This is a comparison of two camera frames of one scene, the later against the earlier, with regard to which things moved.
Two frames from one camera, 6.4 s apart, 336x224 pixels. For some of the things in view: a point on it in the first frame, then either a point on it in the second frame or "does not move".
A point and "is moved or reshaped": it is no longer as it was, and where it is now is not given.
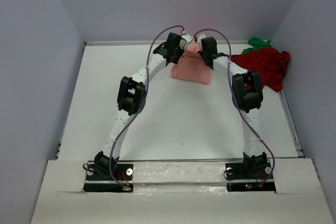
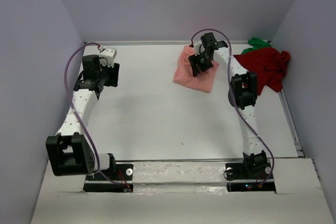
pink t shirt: (192, 67) is moved or reshaped
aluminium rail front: (179, 160) does not move
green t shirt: (256, 43) does not move
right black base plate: (237, 182) does not move
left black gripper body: (177, 56) → (114, 74)
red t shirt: (271, 63) does not move
